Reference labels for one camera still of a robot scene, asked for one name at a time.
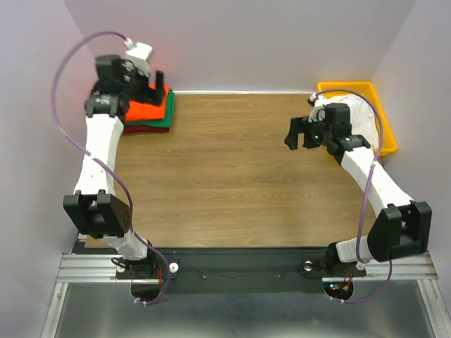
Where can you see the aluminium rail frame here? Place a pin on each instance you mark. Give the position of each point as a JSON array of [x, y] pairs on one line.
[[392, 300]]

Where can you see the orange t shirt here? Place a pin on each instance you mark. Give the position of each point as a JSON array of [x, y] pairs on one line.
[[142, 112]]

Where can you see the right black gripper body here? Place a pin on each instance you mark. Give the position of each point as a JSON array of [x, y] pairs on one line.
[[318, 134]]

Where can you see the folded green t shirt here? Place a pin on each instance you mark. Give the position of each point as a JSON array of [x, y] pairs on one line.
[[166, 122]]

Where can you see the folded dark red t shirt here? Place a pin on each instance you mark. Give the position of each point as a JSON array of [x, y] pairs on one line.
[[129, 129]]

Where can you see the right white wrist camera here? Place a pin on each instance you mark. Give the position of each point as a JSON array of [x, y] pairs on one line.
[[317, 103]]

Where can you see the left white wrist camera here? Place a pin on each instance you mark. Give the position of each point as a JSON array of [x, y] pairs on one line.
[[139, 54]]

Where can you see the yellow plastic bin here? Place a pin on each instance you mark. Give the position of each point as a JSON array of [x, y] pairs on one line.
[[367, 92]]

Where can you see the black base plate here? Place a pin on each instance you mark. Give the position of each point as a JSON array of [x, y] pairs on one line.
[[252, 270]]

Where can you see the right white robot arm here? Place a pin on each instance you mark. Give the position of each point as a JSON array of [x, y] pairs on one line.
[[402, 225]]

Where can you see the white t shirt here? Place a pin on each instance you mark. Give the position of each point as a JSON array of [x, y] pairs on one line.
[[362, 117]]

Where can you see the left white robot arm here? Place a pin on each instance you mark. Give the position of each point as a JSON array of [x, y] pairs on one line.
[[93, 207]]

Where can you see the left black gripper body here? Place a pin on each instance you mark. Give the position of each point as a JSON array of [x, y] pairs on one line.
[[139, 89]]

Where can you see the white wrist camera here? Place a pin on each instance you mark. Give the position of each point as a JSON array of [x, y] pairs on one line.
[[139, 54], [317, 103]]

